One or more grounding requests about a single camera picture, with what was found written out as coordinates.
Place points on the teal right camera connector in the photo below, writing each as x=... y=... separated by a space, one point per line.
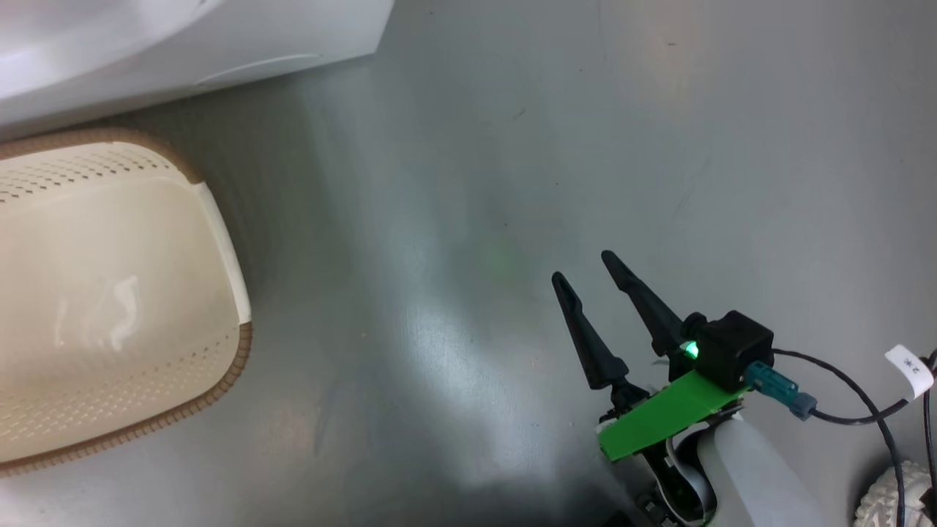
x=772 y=384

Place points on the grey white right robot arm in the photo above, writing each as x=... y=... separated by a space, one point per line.
x=761 y=483

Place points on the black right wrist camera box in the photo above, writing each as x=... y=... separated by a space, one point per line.
x=732 y=348

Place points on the white front-load washing machine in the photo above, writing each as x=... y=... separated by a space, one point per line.
x=293 y=29

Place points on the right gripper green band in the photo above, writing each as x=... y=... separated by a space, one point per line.
x=659 y=417

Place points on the round drain filter cover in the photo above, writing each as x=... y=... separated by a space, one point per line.
x=271 y=69

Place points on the white textured round object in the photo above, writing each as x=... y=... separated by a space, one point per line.
x=882 y=501

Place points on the cream perforated laundry basket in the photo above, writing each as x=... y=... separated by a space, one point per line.
x=110 y=293

